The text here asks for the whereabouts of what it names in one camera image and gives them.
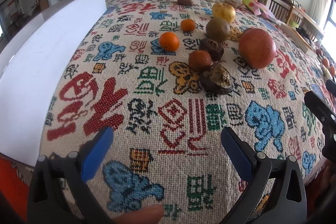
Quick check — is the pink green plastic bag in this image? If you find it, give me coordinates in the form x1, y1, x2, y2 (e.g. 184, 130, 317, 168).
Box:
242, 0, 276, 20

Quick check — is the small far tangerine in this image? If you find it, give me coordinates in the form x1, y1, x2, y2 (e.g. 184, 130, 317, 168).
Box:
181, 19, 196, 32

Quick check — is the wooden chair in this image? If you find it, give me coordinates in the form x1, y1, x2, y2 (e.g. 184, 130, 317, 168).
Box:
264, 0, 324, 43

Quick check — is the green-brown round fruit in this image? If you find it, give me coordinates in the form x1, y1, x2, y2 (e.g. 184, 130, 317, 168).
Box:
206, 17, 230, 42

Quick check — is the dark passion fruit rear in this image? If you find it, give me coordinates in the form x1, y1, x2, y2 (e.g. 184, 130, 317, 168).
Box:
199, 38, 224, 61

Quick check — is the white foam board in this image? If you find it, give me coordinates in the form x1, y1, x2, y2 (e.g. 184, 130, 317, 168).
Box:
0, 0, 106, 166

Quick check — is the cracked passion fruit front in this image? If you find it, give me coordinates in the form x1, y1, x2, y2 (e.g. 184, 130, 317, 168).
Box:
199, 64, 233, 95

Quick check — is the brown sweet potato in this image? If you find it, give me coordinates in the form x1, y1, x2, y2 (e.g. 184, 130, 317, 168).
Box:
177, 0, 193, 6

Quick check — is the dark orange tangerine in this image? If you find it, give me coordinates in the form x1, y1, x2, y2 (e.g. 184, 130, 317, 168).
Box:
189, 50, 212, 72

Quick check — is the yellow pear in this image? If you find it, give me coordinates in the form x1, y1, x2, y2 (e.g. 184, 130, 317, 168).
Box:
212, 2, 236, 24

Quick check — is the operator fingertip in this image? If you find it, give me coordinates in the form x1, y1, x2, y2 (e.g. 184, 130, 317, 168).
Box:
113, 204, 165, 224

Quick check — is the large red apple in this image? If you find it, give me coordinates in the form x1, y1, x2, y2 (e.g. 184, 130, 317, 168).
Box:
238, 28, 277, 69

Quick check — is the patterned woven tablecloth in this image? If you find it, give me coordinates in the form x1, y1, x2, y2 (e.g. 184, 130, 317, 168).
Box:
41, 0, 335, 223

